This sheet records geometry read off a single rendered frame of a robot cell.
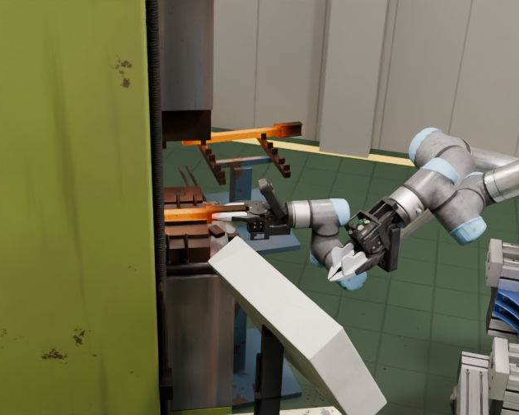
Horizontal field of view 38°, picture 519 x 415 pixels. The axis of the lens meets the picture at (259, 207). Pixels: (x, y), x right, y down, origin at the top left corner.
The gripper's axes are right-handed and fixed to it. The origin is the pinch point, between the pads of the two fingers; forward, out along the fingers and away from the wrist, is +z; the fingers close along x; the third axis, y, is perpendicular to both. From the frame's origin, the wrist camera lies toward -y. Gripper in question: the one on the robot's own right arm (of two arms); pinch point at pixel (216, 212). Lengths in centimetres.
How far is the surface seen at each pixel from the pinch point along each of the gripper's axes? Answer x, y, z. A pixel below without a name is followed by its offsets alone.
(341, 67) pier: 235, 47, -95
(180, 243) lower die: -10.2, 2.5, 9.8
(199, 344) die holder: -16.1, 30.6, 5.9
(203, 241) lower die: -10.0, 2.6, 4.0
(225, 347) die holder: -16.1, 32.4, -0.8
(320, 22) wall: 256, 27, -85
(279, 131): 63, 7, -28
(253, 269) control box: -53, -18, -2
